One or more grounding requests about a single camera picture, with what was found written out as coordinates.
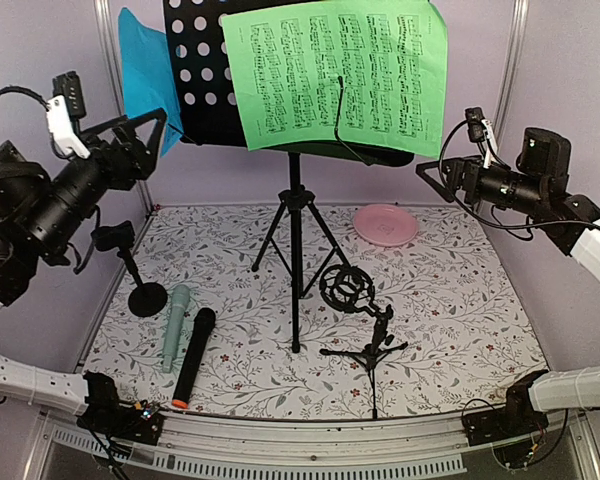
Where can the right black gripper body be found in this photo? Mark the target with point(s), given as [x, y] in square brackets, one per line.
[526, 189]

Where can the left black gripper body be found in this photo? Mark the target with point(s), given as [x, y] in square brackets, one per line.
[60, 213]

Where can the black tripod music stand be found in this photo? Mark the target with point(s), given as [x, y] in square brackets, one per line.
[195, 38]

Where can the blue paper sheet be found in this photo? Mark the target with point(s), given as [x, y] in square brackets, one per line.
[148, 81]

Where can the green sheet music paper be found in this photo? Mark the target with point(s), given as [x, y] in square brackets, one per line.
[354, 72]

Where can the black round-base mic stand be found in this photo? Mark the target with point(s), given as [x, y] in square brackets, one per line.
[147, 298]

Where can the teal toy microphone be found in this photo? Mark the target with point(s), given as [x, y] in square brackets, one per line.
[179, 303]

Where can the black microphone orange end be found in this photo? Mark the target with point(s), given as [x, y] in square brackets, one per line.
[203, 326]

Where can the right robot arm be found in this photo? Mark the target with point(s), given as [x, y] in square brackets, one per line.
[572, 224]

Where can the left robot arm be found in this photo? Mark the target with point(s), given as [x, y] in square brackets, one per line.
[22, 183]

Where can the pink plastic plate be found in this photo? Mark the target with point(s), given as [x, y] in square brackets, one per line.
[385, 225]

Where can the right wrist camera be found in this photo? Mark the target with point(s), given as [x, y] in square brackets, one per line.
[480, 132]

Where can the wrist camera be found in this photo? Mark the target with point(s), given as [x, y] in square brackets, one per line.
[480, 132]
[65, 109]

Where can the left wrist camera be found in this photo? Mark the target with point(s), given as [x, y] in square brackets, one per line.
[65, 109]

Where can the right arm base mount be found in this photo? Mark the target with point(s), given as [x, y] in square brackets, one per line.
[517, 417]

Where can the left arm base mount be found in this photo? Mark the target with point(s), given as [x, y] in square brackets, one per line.
[139, 421]

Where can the aluminium front rail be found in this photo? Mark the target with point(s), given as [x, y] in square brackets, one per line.
[200, 446]

